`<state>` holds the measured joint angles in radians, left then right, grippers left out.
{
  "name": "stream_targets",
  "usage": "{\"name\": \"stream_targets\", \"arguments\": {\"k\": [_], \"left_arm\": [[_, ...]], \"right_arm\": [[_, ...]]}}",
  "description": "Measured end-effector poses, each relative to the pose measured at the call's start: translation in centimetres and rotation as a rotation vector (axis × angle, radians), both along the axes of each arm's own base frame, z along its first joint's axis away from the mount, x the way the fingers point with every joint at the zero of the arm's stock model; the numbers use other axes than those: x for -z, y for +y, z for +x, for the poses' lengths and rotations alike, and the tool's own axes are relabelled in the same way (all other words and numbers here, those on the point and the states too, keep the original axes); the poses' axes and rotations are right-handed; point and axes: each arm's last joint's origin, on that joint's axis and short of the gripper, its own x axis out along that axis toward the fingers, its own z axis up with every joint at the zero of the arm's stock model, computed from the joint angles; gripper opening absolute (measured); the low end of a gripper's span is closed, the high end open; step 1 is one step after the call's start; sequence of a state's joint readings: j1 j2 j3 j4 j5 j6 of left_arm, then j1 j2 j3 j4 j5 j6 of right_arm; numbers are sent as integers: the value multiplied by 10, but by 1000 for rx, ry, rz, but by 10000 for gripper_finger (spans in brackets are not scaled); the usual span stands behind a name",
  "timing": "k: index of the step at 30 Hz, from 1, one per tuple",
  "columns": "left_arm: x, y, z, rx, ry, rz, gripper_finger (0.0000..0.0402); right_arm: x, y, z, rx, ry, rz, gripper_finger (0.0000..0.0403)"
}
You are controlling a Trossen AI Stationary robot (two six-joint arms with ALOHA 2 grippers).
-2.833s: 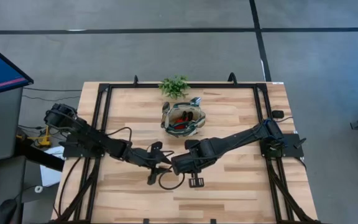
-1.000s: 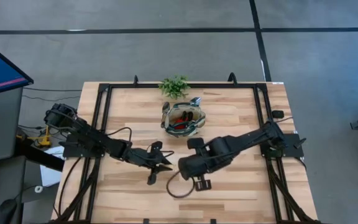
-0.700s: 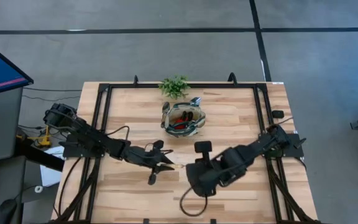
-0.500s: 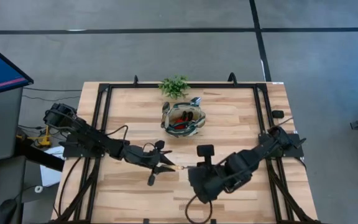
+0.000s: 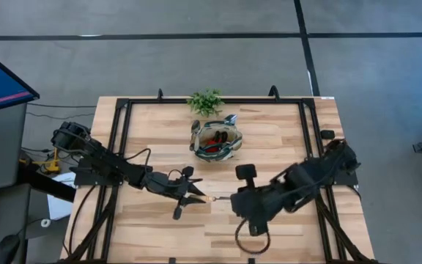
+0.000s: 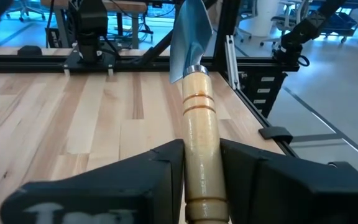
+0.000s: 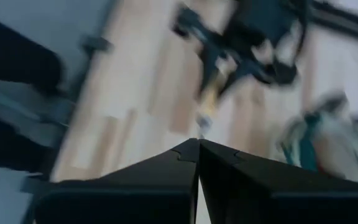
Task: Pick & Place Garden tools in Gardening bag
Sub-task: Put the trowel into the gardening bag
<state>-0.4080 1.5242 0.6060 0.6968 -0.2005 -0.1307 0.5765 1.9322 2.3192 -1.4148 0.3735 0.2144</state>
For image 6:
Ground steel trowel wooden handle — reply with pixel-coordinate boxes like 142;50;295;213
168;0;230;224

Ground black table clamp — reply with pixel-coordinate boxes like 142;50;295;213
258;126;294;145

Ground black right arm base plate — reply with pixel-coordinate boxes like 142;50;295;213
62;46;117;77

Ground black cabinet with white labels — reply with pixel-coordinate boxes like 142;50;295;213
242;70;288;118

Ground small black rounded object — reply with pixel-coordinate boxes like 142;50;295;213
17;45;43;57

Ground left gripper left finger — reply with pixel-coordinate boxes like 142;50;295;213
0;139;185;224

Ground silver aluminium bracket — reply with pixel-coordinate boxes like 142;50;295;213
224;34;241;91

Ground black aluminium table frame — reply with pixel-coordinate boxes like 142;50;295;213
0;0;301;158

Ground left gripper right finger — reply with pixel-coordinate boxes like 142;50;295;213
219;139;358;224

